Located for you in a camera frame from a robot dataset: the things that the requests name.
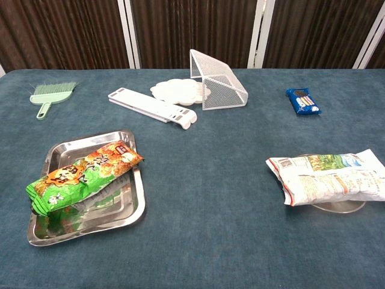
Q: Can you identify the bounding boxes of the white folding stand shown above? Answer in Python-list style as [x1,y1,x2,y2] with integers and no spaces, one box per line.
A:
[108,87,198,131]

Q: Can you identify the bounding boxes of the white snack bag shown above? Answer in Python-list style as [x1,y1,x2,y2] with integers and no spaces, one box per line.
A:
[265,149,385,207]

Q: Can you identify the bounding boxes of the round steel plate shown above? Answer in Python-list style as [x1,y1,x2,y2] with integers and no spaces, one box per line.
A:
[296,153,367,214]

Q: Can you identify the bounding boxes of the rectangular steel tray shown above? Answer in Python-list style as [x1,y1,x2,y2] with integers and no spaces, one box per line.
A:
[26,129,147,247]

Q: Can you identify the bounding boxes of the white wire mesh rack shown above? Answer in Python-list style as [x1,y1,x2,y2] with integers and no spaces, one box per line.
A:
[189,49,249,111]

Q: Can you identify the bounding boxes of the green hand brush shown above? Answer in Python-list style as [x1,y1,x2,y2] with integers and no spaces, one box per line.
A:
[29,81,78,120]

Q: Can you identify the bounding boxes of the blue cookie packet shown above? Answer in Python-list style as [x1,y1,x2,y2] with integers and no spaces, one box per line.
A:
[285,87,322,116]

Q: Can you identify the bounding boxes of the blue felt table cover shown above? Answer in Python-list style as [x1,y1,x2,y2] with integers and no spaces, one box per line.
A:
[0,68,385,289]

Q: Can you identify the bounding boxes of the white flower-shaped dish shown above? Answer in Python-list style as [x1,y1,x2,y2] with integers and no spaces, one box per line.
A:
[150,78,211,107]

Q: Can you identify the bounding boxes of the brown folding screen panel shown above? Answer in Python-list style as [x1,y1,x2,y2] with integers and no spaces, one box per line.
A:
[359,17,385,69]
[0,0,135,72]
[255,0,385,70]
[125,0,268,70]

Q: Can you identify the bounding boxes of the green orange snack bag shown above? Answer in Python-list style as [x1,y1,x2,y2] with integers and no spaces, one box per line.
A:
[25,140,144,217]

